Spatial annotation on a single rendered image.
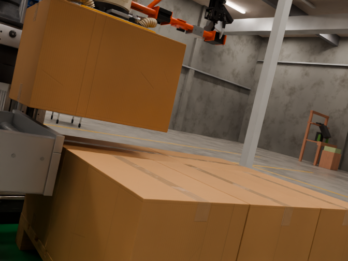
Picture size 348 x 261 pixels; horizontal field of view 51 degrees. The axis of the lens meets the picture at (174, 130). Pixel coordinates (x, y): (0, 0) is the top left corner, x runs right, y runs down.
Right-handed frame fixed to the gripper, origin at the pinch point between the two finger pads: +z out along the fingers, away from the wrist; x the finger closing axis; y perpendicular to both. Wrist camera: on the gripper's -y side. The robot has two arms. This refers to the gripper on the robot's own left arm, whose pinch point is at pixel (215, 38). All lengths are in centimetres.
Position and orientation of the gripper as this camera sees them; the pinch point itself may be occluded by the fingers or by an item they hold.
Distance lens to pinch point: 202.6
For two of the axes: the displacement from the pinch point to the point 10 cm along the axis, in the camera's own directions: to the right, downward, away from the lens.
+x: 5.5, 1.6, -8.2
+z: -2.1, 9.8, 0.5
